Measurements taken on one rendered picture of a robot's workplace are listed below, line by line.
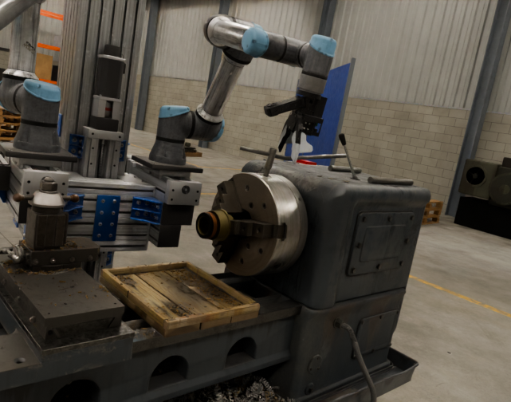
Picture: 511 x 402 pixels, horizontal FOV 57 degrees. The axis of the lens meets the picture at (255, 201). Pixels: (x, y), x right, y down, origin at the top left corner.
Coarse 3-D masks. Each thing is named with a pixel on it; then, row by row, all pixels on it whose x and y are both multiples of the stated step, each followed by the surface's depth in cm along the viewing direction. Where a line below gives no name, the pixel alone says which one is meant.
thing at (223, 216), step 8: (200, 216) 133; (208, 216) 130; (216, 216) 132; (224, 216) 133; (200, 224) 136; (208, 224) 138; (216, 224) 131; (224, 224) 132; (200, 232) 133; (208, 232) 130; (216, 232) 132; (224, 232) 133
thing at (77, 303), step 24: (0, 264) 109; (24, 264) 111; (24, 288) 98; (48, 288) 100; (72, 288) 102; (96, 288) 105; (24, 312) 97; (48, 312) 90; (72, 312) 92; (96, 312) 94; (120, 312) 98; (48, 336) 89
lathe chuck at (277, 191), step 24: (240, 192) 143; (264, 192) 135; (288, 192) 138; (240, 216) 147; (264, 216) 135; (288, 216) 133; (240, 240) 142; (264, 240) 135; (288, 240) 134; (240, 264) 142; (264, 264) 135
